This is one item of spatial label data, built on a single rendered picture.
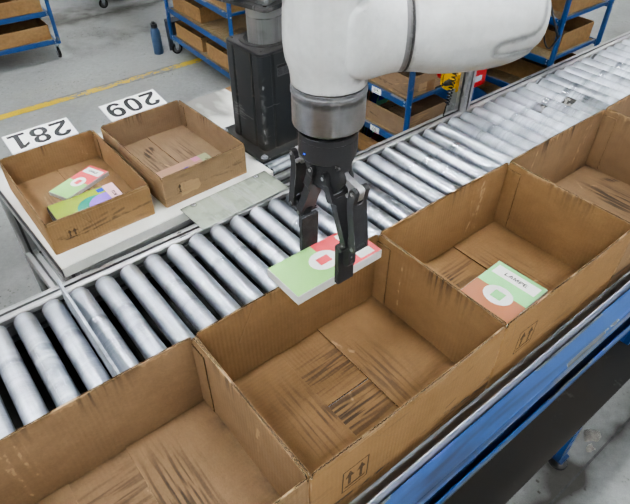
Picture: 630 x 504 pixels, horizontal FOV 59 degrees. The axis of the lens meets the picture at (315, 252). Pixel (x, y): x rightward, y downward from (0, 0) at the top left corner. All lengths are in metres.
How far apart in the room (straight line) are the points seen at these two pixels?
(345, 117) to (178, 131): 1.38
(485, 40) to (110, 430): 0.74
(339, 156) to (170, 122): 1.36
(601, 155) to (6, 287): 2.31
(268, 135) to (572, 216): 0.96
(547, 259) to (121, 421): 0.91
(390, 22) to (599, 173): 1.13
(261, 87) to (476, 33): 1.16
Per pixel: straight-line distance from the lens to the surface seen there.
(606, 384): 1.49
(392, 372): 1.03
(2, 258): 2.91
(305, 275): 0.80
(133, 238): 1.58
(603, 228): 1.24
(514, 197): 1.33
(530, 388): 1.04
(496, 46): 0.66
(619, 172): 1.65
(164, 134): 1.98
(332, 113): 0.65
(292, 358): 1.04
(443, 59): 0.64
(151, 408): 0.95
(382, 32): 0.61
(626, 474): 2.16
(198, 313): 1.32
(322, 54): 0.61
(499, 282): 1.13
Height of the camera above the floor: 1.71
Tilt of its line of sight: 42 degrees down
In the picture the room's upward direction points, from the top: straight up
